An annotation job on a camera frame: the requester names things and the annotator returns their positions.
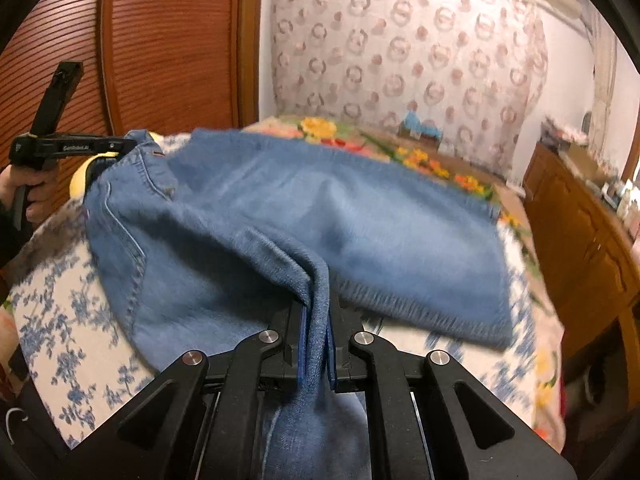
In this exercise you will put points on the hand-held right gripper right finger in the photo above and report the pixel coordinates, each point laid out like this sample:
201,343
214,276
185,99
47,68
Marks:
331,360

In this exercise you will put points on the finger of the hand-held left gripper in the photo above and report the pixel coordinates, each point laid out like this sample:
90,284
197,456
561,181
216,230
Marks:
96,169

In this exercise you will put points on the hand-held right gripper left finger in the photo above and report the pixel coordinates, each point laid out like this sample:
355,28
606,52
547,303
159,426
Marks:
301,347

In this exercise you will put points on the blue denim pants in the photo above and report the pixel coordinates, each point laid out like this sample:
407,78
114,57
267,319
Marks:
250,210

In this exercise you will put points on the person's left hand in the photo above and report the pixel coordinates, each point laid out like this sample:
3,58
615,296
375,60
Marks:
36,195

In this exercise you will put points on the white blue floral bed sheet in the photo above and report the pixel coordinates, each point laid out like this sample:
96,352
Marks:
65,310

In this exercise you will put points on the brown slatted wooden wardrobe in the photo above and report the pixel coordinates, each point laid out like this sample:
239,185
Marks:
175,35

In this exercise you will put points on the colourful flower print blanket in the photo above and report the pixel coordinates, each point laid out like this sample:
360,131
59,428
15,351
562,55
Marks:
425,160

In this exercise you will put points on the blue and brown box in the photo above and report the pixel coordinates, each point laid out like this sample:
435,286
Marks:
420,130

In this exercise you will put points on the brown wooden cabinet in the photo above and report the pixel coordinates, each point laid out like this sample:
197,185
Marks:
575,240

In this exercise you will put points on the clutter of small bottles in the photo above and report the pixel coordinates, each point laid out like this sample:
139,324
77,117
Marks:
615,195

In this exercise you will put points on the cream window curtain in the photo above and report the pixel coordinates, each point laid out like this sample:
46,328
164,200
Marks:
607,70

